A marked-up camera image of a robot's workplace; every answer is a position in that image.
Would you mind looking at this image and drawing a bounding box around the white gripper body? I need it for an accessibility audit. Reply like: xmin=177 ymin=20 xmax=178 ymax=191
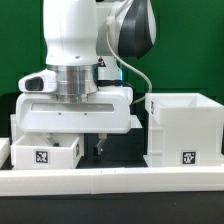
xmin=16 ymin=87 xmax=133 ymax=134

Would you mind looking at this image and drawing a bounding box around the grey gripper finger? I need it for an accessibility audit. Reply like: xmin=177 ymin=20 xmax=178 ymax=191
xmin=95 ymin=134 xmax=107 ymax=155
xmin=47 ymin=134 xmax=60 ymax=147

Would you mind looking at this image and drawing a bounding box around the white front drawer tray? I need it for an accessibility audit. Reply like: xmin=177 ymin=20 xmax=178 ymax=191
xmin=11 ymin=133 xmax=84 ymax=170

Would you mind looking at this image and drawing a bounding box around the white drawer tray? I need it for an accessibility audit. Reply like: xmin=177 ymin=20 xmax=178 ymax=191
xmin=10 ymin=114 xmax=20 ymax=142
xmin=11 ymin=133 xmax=84 ymax=170

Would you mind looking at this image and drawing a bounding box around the white drawer cabinet box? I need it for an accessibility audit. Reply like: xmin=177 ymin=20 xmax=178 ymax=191
xmin=144 ymin=93 xmax=224 ymax=167

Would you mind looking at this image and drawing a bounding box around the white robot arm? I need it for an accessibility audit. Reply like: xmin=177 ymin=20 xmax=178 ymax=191
xmin=16 ymin=0 xmax=156 ymax=153

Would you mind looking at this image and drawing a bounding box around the white fiducial marker sheet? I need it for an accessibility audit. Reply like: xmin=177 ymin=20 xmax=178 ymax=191
xmin=131 ymin=115 xmax=142 ymax=129

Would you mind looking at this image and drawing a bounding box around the white left barrier rail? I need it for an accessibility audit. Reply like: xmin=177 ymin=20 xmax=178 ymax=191
xmin=0 ymin=138 xmax=10 ymax=168

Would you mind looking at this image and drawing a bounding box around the white barrier rail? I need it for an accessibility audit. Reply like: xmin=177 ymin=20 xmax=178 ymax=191
xmin=0 ymin=138 xmax=10 ymax=168
xmin=0 ymin=166 xmax=224 ymax=196

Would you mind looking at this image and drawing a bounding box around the white hanging cable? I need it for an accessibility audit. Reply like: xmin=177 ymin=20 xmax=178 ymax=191
xmin=105 ymin=19 xmax=154 ymax=106

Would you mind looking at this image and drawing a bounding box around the white front barrier rail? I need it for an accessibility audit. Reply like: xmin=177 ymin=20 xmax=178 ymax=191
xmin=0 ymin=166 xmax=224 ymax=196

